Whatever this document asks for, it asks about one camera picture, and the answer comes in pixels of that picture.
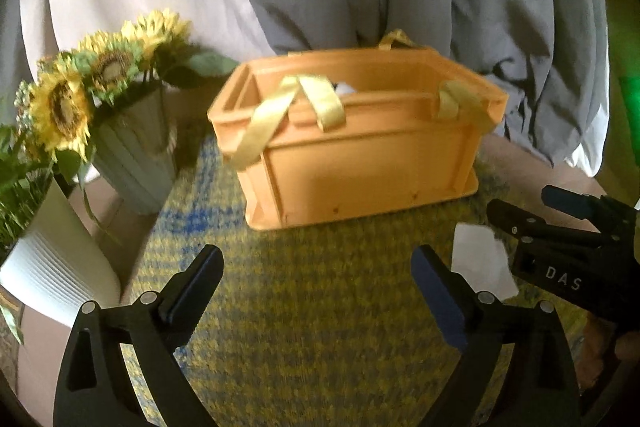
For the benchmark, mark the yellow green woven rug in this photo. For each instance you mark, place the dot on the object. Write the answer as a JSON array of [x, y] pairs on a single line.
[[323, 325]]

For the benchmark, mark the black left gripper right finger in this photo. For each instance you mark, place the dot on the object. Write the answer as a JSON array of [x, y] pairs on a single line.
[[540, 388]]

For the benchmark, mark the white cloth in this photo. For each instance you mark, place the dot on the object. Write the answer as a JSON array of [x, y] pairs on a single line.
[[480, 258]]

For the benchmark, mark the orange plastic crate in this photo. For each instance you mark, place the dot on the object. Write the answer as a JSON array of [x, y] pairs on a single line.
[[304, 155]]

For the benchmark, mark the panda plush toy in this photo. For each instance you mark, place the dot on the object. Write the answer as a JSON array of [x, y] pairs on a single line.
[[342, 89]]

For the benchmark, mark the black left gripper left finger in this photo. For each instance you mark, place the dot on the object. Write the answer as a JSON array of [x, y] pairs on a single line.
[[94, 387]]

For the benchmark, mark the white ribbed vase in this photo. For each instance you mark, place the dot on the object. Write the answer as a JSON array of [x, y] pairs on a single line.
[[56, 267]]

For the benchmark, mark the green leafy plant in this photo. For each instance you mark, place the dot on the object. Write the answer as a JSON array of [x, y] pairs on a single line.
[[26, 175]]

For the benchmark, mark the person's right hand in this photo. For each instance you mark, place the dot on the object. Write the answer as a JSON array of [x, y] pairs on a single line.
[[598, 337]]

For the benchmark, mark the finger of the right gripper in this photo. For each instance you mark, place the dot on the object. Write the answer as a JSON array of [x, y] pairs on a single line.
[[520, 223], [607, 214]]

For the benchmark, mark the sunflower bouquet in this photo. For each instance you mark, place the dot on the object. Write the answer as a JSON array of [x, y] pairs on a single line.
[[77, 91]]

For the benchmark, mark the pale green ribbed vase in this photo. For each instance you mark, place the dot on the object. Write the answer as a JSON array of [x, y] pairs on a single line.
[[135, 153]]

